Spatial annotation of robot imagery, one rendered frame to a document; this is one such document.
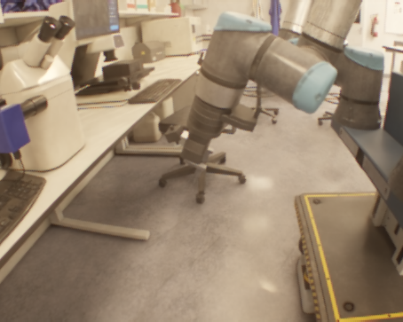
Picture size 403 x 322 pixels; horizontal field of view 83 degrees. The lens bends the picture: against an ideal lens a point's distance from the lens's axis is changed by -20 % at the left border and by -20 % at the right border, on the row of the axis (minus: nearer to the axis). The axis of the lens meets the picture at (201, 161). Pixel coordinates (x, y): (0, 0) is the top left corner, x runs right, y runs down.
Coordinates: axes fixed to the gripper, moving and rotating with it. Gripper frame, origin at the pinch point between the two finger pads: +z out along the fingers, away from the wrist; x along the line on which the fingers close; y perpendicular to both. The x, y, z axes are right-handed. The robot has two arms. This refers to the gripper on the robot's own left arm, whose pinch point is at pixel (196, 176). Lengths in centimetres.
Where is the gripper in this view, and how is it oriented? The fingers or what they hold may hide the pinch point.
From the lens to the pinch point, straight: 64.6
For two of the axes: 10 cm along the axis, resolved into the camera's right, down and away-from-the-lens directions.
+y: -9.1, -4.0, 0.3
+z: -2.9, 7.2, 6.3
